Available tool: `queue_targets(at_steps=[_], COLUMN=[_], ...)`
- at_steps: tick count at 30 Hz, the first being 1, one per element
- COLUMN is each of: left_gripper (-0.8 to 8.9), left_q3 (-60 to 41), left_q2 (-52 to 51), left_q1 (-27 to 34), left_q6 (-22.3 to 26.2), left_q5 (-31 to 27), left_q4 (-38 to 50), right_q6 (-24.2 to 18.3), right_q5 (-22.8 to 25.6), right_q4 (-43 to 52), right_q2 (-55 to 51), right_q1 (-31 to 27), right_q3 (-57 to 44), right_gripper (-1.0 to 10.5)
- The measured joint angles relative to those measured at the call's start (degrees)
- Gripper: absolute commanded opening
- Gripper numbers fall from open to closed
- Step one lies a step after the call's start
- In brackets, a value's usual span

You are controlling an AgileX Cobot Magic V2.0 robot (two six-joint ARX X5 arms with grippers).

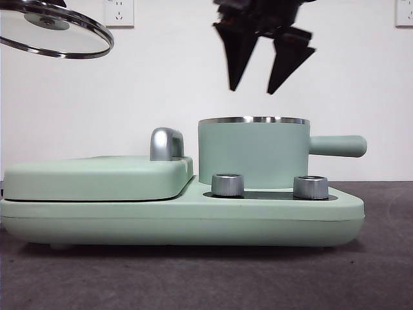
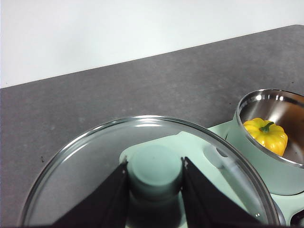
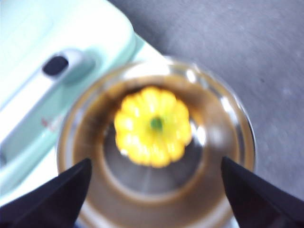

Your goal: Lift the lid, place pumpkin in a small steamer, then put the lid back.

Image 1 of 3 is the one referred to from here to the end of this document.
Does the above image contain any mint green pot with handle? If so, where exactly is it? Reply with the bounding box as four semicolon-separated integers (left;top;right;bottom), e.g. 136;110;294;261
197;116;368;191

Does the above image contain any silver control knob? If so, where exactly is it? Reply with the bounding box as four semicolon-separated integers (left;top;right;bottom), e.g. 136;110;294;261
292;176;330;200
211;173;245;198

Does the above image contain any mint green breakfast machine base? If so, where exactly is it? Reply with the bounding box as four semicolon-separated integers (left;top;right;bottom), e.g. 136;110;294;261
0;176;366;251

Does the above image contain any white wall socket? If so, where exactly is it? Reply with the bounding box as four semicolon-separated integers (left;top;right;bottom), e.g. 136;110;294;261
105;0;136;28
396;0;413;28

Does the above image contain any glass lid with green knob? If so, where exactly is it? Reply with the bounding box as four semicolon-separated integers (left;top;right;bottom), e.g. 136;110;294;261
0;0;115;59

